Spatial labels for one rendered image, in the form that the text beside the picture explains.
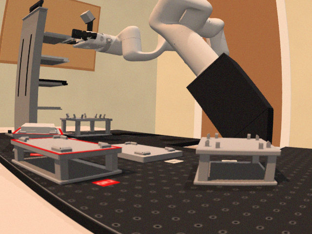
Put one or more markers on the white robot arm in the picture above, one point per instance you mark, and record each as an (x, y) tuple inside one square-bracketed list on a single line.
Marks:
[(181, 25)]

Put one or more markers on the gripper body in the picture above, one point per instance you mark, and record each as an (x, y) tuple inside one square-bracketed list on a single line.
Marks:
[(96, 44)]

